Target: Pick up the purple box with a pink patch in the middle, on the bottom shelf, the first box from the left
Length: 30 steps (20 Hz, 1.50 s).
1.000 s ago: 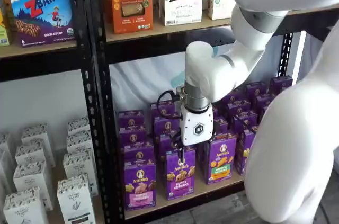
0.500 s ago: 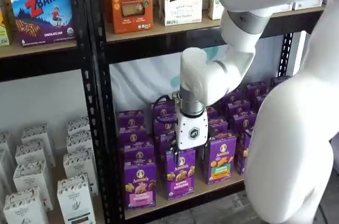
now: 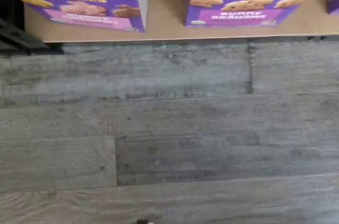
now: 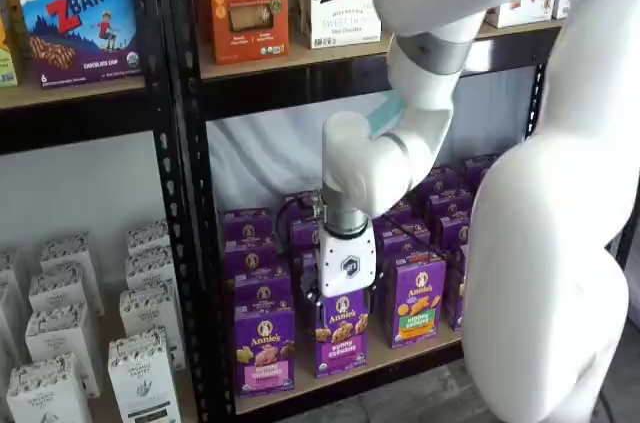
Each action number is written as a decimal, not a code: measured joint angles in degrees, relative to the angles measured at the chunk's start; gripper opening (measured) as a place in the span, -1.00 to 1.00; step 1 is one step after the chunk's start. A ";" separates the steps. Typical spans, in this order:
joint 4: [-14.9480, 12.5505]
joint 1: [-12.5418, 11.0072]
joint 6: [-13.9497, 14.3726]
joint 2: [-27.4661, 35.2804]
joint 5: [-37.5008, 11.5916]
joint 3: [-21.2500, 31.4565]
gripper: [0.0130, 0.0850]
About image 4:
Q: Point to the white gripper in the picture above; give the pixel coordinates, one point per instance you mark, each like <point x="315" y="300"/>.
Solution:
<point x="347" y="263"/>

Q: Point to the purple Annie's box pink patch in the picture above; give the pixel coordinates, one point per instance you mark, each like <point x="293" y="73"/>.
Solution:
<point x="265" y="353"/>

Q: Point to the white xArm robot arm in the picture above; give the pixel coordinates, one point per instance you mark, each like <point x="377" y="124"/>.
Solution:
<point x="540" y="243"/>

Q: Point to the purple Annie's box violet patch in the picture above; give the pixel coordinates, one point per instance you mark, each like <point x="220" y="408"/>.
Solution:
<point x="340" y="343"/>

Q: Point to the purple Annie's box green patch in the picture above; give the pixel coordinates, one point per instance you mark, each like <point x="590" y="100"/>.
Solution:
<point x="419" y="303"/>

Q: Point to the purple Annie's box yellow patch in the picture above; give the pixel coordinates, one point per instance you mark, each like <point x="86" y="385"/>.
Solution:
<point x="457" y="283"/>

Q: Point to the white Organic Pantry box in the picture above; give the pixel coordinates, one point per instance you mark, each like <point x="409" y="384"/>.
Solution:
<point x="7" y="268"/>
<point x="147" y="235"/>
<point x="145" y="383"/>
<point x="10" y="323"/>
<point x="60" y="338"/>
<point x="152" y="313"/>
<point x="150" y="268"/>
<point x="67" y="253"/>
<point x="47" y="393"/>
<point x="57" y="293"/>

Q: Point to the orange box with woman picture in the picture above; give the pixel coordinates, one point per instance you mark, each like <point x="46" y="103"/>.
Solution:
<point x="247" y="18"/>

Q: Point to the blue Z Bar box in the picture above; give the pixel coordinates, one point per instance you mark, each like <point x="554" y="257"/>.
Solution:
<point x="80" y="28"/>

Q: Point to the white backdrop sheet teal logo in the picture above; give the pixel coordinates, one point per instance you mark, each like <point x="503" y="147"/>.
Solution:
<point x="260" y="153"/>

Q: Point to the black metal shelving rack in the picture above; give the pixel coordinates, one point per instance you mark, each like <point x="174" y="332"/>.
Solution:
<point x="75" y="130"/>
<point x="240" y="93"/>

